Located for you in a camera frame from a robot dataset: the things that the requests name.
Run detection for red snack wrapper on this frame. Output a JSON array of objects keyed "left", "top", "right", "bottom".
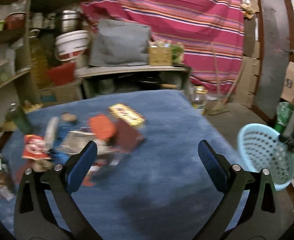
[{"left": 22, "top": 134, "right": 51, "bottom": 160}]

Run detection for brown paper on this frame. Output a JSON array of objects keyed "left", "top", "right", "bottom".
[{"left": 61, "top": 112, "right": 78, "bottom": 123}]

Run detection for dark red sponge pad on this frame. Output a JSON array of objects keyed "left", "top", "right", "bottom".
[{"left": 114, "top": 119, "right": 144, "bottom": 152}]

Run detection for clear spice jar lying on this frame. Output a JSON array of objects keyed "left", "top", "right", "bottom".
[{"left": 0, "top": 154, "right": 15, "bottom": 202}]

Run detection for light blue plastic basket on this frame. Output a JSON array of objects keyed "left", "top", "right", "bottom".
[{"left": 237, "top": 123, "right": 294, "bottom": 191}]

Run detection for green glass jar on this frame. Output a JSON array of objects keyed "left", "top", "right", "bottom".
[{"left": 6, "top": 103, "right": 33, "bottom": 134}]

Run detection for green plastic bag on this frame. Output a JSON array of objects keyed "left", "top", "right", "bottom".
[{"left": 274, "top": 101, "right": 294, "bottom": 133}]

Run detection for blue quilted table cloth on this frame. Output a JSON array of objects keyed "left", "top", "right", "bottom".
[{"left": 0, "top": 89, "right": 250, "bottom": 240}]

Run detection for broom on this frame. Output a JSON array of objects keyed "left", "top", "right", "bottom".
[{"left": 208, "top": 42, "right": 244, "bottom": 116}]

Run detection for oil bottle on floor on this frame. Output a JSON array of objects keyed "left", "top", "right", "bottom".
[{"left": 192, "top": 86, "right": 208, "bottom": 115}]

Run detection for yellow red cardboard box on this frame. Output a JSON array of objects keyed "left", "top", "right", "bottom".
[{"left": 108, "top": 103, "right": 146, "bottom": 128}]

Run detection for red plastic basket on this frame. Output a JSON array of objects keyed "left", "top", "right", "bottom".
[{"left": 47, "top": 62, "right": 75, "bottom": 86}]

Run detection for cardboard box at right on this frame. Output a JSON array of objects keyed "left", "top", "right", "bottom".
[{"left": 281, "top": 62, "right": 294, "bottom": 105}]

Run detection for low wooden side table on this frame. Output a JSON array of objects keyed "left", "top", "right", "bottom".
[{"left": 74, "top": 65, "right": 191, "bottom": 99}]

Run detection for white plastic bucket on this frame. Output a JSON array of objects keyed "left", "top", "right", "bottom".
[{"left": 54, "top": 30, "right": 90, "bottom": 62}]

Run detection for green leafy vegetables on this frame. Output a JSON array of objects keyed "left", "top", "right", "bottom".
[{"left": 171, "top": 42, "right": 184, "bottom": 64}]

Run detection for grey cushion bag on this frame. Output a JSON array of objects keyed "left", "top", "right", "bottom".
[{"left": 88, "top": 19, "right": 151, "bottom": 67}]

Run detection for steel pot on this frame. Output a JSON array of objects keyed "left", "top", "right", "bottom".
[{"left": 55, "top": 10, "right": 82, "bottom": 34}]

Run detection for wooden shelf unit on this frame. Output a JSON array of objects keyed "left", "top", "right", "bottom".
[{"left": 0, "top": 0, "right": 79, "bottom": 111}]

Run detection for pink striped curtain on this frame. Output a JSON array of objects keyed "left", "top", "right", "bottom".
[{"left": 81, "top": 0, "right": 244, "bottom": 93}]

